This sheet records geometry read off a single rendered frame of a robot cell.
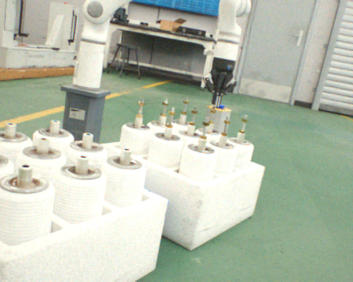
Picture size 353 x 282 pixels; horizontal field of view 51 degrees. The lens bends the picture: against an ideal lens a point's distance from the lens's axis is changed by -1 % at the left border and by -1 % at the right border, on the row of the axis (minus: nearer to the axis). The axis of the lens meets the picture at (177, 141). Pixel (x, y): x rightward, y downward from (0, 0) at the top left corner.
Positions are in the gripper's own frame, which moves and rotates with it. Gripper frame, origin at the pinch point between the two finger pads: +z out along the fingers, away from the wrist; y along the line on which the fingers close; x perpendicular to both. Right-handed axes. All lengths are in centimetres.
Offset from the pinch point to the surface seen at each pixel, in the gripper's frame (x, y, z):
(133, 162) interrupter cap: -36, -38, 10
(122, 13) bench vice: 448, 82, -51
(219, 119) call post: 11.1, 9.6, 8.4
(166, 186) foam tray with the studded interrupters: -22.2, -23.3, 21.4
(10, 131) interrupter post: -23, -63, 8
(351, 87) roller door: 313, 424, -4
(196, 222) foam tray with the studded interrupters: -31.8, -17.8, 27.5
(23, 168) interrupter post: -49, -61, 7
